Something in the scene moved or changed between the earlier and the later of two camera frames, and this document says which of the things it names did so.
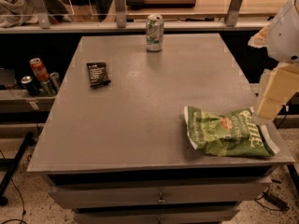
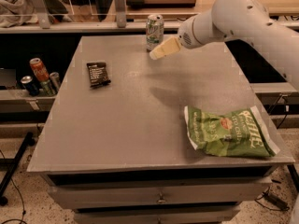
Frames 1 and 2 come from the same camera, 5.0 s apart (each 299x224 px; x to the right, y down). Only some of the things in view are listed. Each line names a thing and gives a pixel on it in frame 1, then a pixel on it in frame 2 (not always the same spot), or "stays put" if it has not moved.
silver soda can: (55, 81) stays put
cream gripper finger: (282, 85) -> (167, 47)
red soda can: (39, 69) stays put
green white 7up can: (154, 33) stays put
